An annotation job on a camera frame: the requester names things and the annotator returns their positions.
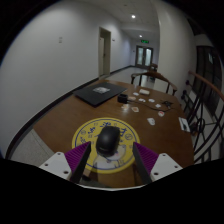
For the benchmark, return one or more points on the small orange-white snack packet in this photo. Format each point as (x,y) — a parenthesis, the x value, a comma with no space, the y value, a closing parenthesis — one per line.
(132,98)
(135,109)
(125,107)

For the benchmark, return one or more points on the black computer mouse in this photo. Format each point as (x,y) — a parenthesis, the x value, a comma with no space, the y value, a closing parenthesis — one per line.
(108,140)

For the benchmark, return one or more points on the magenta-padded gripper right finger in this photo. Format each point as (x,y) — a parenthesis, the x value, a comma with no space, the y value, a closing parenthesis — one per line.
(165,166)

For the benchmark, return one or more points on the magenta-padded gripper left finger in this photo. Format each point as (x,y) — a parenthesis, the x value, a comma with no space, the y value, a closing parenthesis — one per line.
(56,165)

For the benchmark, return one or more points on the wooden armchair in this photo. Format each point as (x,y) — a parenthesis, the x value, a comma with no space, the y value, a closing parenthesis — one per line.
(156,75)

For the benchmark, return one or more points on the small red-white snack packet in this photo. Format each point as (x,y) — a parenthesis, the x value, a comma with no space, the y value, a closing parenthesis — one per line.
(161,113)

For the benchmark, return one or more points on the black railing with wooden handrail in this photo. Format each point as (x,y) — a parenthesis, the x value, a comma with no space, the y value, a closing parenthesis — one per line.
(208,83)

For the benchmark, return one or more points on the small white snack packet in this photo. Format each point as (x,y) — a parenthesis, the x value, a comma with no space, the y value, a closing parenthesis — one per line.
(151,100)
(135,94)
(151,121)
(158,105)
(142,100)

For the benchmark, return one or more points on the dark closed laptop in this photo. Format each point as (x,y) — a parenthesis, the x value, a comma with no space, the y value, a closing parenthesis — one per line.
(98,95)

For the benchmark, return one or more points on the dark framed window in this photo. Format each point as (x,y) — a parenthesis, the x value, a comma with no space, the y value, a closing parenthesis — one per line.
(206,76)

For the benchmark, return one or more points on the glass double door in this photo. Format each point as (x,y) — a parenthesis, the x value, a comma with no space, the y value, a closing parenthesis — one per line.
(144,56)

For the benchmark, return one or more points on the green exit sign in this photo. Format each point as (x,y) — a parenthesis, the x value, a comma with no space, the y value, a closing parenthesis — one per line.
(144,41)

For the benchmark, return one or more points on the round yellow printed mouse pad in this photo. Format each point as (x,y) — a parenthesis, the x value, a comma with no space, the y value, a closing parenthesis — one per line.
(85,131)

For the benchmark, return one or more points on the flat white packet box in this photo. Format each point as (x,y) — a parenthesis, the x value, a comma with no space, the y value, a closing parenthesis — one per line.
(144,91)

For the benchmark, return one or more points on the black power adapter block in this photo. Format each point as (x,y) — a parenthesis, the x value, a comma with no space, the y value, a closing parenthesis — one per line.
(122,98)

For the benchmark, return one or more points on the white paper sheet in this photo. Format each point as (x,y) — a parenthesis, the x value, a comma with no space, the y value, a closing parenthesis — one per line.
(187,126)

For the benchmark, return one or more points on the white side door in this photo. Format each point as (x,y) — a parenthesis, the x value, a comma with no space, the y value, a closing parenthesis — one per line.
(101,56)

